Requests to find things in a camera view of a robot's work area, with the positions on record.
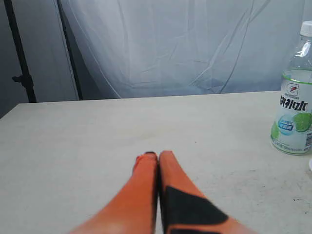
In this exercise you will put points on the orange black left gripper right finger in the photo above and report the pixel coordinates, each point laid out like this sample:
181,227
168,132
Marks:
185,209

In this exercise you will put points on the white plastic tray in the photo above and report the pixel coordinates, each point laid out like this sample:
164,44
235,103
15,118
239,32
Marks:
310,164

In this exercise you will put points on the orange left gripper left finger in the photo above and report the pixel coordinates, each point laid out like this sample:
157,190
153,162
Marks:
133,209

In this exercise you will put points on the clear lime drink bottle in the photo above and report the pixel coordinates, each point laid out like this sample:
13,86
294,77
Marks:
291,131

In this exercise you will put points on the black stand pole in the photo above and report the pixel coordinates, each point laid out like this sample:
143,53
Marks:
25,78

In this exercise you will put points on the white backdrop cloth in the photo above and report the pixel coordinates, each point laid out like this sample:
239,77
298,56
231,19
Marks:
151,48

